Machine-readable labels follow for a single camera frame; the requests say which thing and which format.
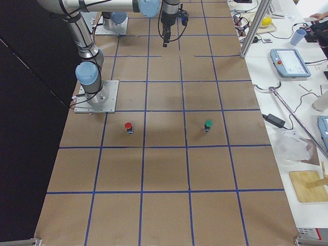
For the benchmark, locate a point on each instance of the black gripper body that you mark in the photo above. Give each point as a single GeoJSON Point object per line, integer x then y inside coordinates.
{"type": "Point", "coordinates": [167, 21]}

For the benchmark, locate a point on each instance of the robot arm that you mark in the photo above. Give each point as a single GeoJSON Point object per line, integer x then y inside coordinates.
{"type": "Point", "coordinates": [114, 21]}
{"type": "Point", "coordinates": [70, 12]}

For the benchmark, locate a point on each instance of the red push button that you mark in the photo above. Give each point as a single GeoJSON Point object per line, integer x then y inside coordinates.
{"type": "Point", "coordinates": [129, 128]}

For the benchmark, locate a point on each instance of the beige tray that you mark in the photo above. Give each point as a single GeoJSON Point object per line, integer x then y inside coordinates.
{"type": "Point", "coordinates": [250, 17]}

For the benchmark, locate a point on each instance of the yellow lemon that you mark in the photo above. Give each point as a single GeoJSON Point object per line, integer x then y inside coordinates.
{"type": "Point", "coordinates": [266, 22]}

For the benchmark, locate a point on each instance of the metal cane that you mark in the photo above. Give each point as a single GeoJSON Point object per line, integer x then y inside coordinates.
{"type": "Point", "coordinates": [274, 90]}

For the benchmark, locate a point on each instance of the blue teach pendant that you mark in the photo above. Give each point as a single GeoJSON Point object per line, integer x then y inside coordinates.
{"type": "Point", "coordinates": [289, 63]}

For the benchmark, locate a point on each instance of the black power adapter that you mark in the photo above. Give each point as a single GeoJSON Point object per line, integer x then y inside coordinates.
{"type": "Point", "coordinates": [275, 120]}

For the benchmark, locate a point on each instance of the blue plastic cup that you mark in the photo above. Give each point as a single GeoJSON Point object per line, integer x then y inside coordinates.
{"type": "Point", "coordinates": [297, 36]}

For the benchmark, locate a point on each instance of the clear plastic bag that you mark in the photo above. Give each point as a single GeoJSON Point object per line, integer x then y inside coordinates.
{"type": "Point", "coordinates": [289, 148]}

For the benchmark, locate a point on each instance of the wooden cutting board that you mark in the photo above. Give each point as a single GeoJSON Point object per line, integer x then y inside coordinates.
{"type": "Point", "coordinates": [309, 186]}

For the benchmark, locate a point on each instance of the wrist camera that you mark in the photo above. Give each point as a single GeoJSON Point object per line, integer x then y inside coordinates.
{"type": "Point", "coordinates": [184, 16]}

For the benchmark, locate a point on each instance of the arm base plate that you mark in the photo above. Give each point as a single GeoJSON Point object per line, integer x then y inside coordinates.
{"type": "Point", "coordinates": [103, 102]}
{"type": "Point", "coordinates": [109, 28]}

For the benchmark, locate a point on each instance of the aluminium frame post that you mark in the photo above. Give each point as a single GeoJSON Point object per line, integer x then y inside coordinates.
{"type": "Point", "coordinates": [256, 22]}

